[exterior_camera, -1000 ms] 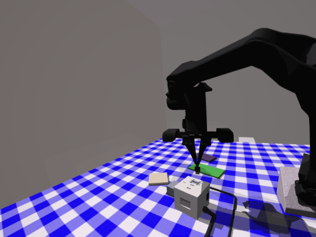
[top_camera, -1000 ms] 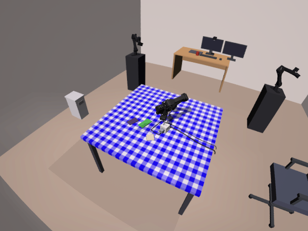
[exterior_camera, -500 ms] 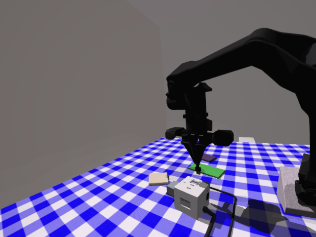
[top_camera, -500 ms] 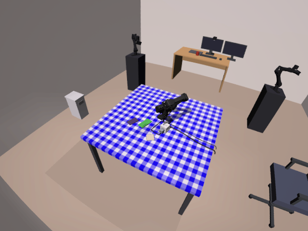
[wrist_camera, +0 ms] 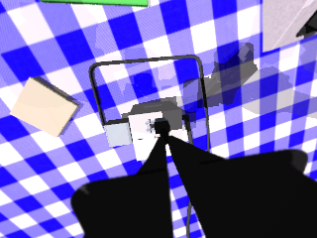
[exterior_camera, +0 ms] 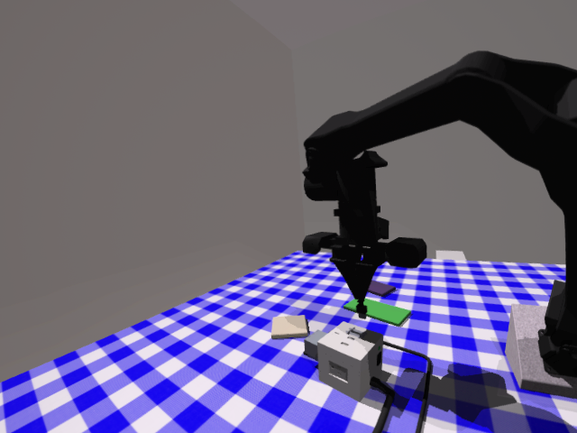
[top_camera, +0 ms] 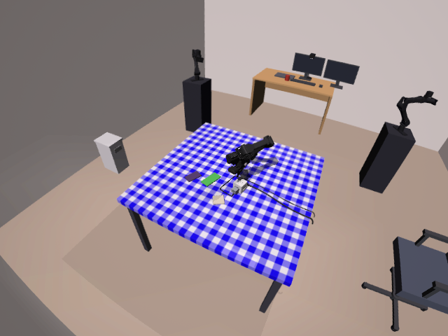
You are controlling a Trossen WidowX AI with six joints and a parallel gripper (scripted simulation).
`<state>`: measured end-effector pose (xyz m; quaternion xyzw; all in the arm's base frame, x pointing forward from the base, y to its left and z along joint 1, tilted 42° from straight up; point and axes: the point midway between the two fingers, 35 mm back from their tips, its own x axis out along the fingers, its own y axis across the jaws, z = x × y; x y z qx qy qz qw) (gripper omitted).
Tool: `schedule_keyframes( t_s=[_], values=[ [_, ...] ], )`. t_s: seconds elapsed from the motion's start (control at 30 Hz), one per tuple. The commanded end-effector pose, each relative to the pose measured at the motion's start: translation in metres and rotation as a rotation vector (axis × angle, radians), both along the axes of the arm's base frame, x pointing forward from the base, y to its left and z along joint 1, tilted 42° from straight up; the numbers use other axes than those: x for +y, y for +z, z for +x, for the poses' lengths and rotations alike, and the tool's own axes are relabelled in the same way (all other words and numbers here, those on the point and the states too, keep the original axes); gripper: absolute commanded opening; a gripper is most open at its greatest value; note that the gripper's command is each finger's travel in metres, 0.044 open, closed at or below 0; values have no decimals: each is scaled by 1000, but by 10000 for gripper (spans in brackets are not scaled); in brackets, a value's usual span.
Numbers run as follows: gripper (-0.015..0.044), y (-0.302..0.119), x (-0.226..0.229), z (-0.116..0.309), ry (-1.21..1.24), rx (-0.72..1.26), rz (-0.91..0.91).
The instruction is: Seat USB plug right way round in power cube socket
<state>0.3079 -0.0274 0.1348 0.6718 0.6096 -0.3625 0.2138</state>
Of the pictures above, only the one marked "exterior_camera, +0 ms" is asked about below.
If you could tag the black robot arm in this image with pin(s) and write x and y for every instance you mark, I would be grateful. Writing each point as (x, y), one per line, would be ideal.
(528, 108)

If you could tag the purple flat block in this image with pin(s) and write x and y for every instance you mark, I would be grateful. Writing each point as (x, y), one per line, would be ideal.
(380, 289)

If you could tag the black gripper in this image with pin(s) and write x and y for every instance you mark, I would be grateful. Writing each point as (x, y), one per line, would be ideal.
(358, 226)

